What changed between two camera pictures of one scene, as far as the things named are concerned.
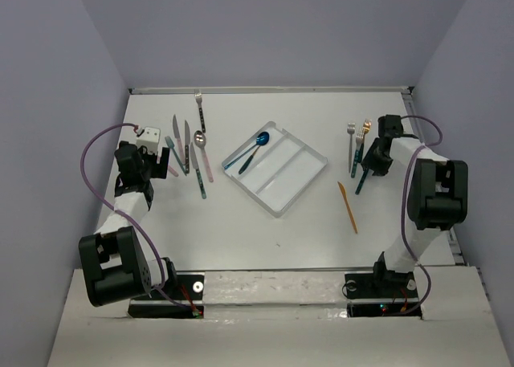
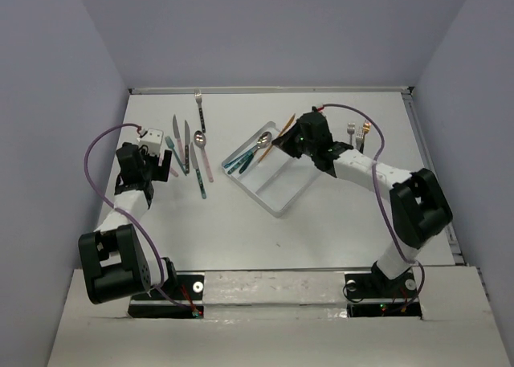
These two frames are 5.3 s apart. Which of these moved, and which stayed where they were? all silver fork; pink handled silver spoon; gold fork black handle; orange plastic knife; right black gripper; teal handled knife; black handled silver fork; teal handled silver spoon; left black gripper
Moved: orange plastic knife; teal handled silver spoon; right black gripper
Stayed: all silver fork; left black gripper; gold fork black handle; pink handled silver spoon; black handled silver fork; teal handled knife
